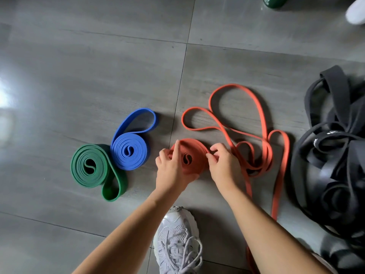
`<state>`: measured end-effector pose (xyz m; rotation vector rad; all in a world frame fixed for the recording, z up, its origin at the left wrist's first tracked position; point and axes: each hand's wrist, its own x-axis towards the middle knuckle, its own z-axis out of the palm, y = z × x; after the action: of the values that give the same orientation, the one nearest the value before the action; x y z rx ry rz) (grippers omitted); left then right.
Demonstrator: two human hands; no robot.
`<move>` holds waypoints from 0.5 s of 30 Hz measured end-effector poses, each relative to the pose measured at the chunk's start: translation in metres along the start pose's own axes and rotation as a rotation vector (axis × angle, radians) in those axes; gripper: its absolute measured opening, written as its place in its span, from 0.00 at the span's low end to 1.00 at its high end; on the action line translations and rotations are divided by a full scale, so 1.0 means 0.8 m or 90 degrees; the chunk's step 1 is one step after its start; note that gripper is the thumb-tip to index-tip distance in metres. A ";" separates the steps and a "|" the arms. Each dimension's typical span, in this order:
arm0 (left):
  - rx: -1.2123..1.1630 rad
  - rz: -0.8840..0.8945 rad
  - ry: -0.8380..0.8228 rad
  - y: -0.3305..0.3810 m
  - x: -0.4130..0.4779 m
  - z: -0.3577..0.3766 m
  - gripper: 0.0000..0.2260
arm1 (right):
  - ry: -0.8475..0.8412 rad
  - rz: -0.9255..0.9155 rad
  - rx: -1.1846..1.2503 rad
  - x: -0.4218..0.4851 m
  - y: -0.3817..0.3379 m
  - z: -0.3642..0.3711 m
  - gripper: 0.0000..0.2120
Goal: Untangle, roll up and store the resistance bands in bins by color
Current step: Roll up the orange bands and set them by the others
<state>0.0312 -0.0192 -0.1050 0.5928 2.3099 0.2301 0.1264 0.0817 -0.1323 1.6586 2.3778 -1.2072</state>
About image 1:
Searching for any person's right hand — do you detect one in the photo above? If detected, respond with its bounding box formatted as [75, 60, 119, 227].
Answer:
[206, 143, 243, 197]

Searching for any person's left hand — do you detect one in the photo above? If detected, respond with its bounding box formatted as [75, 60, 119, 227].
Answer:
[155, 140, 200, 195]

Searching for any orange resistance band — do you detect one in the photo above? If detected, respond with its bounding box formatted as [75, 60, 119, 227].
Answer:
[169, 84, 290, 274]

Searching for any person's left forearm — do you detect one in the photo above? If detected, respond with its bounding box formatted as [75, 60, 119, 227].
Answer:
[72, 189, 183, 274]

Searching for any person's right forearm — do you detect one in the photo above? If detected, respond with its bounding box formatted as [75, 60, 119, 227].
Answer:
[224, 182, 333, 274]

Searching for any white laced sneaker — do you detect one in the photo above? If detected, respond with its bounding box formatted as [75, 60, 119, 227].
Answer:
[153, 206, 204, 274]

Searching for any rolled blue resistance band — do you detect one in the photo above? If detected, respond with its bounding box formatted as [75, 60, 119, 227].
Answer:
[110, 108, 157, 171]

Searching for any rolled green resistance band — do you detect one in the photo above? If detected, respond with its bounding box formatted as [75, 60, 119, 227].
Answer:
[70, 144, 128, 202]

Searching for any pile of black resistance bands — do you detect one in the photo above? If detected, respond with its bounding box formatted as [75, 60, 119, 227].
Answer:
[290, 65, 365, 267]

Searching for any dark green bottle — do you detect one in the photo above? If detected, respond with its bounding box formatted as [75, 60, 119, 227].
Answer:
[263, 0, 289, 9]

